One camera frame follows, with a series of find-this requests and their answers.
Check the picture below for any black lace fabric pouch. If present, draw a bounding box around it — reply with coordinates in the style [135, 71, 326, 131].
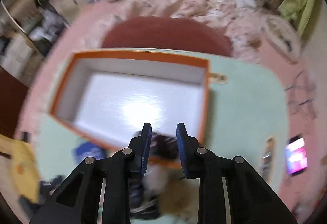
[129, 132, 178, 220]

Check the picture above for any smartphone with lit screen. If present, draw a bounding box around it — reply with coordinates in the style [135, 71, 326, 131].
[286, 134, 308, 176]

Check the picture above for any red round cushion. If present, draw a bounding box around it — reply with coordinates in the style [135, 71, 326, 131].
[101, 16, 232, 57]

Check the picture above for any beige fur pompom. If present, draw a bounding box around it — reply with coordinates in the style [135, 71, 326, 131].
[158, 180, 192, 215]

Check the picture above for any blue rectangular case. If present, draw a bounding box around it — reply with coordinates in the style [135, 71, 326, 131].
[72, 142, 107, 164]

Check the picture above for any orange cardboard box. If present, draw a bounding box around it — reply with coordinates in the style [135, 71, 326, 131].
[50, 50, 209, 149]

